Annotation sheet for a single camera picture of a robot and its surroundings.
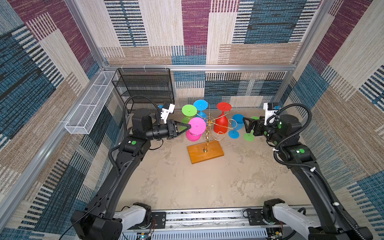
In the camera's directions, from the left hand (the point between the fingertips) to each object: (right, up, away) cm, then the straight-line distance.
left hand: (191, 126), depth 61 cm
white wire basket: (-65, +5, +32) cm, 73 cm away
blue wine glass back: (+5, +11, +17) cm, 21 cm away
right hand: (+28, +3, +9) cm, 30 cm away
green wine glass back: (-1, +7, +12) cm, 14 cm away
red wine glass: (+13, 0, +9) cm, 16 cm away
